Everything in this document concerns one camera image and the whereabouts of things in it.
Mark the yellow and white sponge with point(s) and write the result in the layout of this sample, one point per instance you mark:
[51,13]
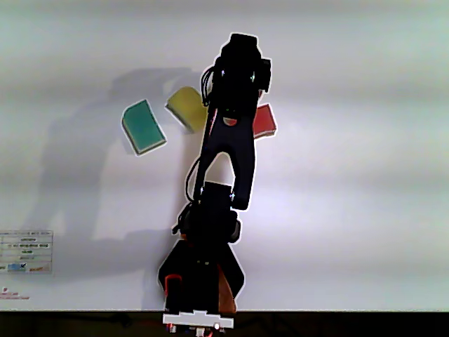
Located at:
[187,107]

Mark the red and white sponge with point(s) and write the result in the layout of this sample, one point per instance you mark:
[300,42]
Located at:
[265,121]

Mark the printed label sticker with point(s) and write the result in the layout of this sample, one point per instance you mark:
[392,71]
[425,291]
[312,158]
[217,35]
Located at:
[26,251]

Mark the green and white sponge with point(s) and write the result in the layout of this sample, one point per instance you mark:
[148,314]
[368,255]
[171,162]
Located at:
[143,127]

